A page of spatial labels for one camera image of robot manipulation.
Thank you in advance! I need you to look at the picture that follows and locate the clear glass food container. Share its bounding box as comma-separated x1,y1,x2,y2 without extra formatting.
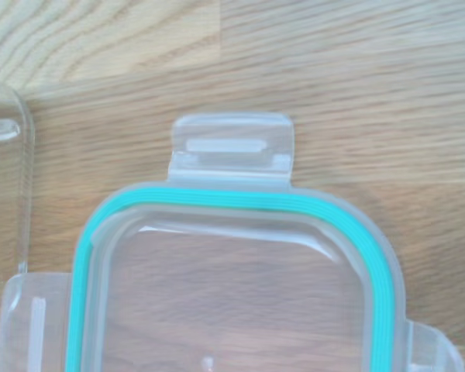
0,78,36,308

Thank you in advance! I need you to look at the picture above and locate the clear lid with teal seal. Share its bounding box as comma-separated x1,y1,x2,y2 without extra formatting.
0,112,465,372

